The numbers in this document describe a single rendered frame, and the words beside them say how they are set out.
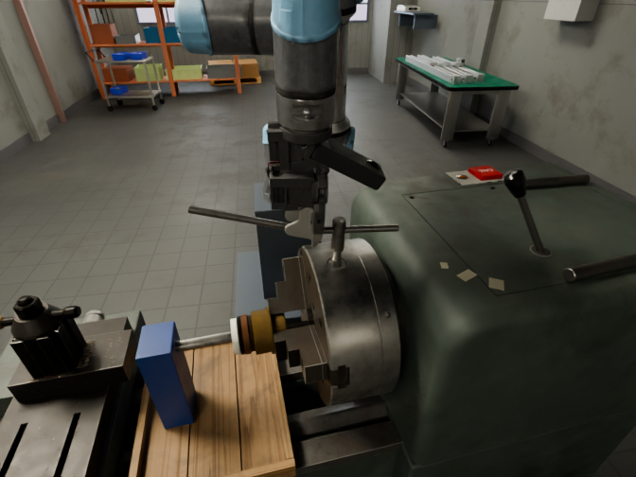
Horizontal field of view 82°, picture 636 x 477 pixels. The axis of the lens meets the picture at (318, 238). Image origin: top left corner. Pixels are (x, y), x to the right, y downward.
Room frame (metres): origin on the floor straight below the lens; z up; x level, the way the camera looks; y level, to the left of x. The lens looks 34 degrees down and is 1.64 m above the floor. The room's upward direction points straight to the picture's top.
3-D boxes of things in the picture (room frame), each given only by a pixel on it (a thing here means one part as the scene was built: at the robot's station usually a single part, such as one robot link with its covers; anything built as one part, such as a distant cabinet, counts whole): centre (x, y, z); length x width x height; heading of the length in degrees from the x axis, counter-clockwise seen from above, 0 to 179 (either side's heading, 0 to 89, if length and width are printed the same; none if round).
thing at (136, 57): (6.48, 3.12, 0.44); 0.92 x 0.53 x 0.88; 99
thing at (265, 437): (0.48, 0.23, 0.89); 0.36 x 0.30 x 0.04; 13
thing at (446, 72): (5.62, -1.81, 0.43); 2.33 x 0.87 x 0.86; 5
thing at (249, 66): (8.74, 1.84, 0.19); 1.14 x 0.81 x 0.39; 99
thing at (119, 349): (0.49, 0.50, 1.00); 0.20 x 0.10 x 0.05; 103
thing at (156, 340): (0.46, 0.30, 1.00); 0.08 x 0.06 x 0.23; 13
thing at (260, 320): (0.51, 0.11, 1.08); 0.09 x 0.09 x 0.09; 13
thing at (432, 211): (0.65, -0.42, 1.06); 0.59 x 0.48 x 0.39; 103
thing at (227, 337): (0.48, 0.22, 1.08); 0.13 x 0.07 x 0.07; 103
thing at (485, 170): (0.86, -0.42, 1.26); 0.06 x 0.06 x 0.02; 13
